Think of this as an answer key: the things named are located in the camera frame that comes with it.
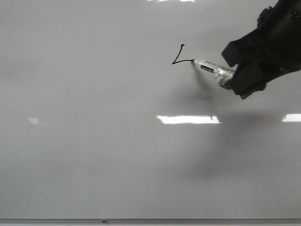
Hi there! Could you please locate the grey aluminium whiteboard frame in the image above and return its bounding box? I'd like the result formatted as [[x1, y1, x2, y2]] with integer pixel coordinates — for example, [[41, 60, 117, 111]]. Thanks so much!
[[0, 218, 301, 225]]

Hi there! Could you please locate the white whiteboard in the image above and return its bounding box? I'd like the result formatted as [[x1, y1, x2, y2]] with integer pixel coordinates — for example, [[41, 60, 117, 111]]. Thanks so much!
[[0, 0, 301, 218]]

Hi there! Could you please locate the white whiteboard marker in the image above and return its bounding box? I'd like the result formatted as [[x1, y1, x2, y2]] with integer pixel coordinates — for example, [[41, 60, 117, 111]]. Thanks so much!
[[191, 59, 235, 90]]

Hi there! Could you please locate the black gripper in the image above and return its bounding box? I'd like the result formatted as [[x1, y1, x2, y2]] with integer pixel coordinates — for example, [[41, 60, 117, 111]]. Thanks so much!
[[222, 0, 301, 99]]

